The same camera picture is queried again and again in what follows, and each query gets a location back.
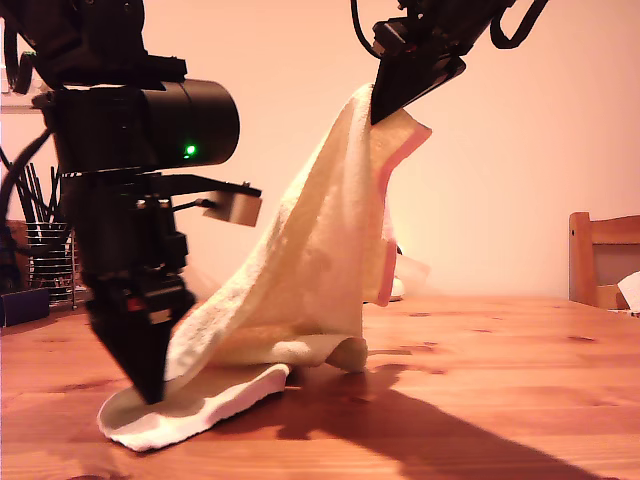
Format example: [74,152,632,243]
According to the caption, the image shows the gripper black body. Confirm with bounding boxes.
[62,175,197,301]

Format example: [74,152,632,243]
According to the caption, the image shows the cream terry tea towel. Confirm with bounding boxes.
[96,82,434,454]

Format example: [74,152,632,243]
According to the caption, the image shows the black straw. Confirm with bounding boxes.
[48,165,59,224]
[27,163,49,224]

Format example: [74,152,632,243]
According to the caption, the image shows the dark blue box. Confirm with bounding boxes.
[0,288,51,329]

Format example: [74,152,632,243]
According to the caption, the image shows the wooden chair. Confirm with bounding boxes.
[568,211,640,310]

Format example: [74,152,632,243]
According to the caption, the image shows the white tissue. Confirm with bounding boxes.
[615,271,640,317]

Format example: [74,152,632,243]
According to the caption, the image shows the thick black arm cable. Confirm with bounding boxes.
[489,0,551,51]

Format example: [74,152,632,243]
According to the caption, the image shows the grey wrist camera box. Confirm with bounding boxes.
[159,174,265,227]

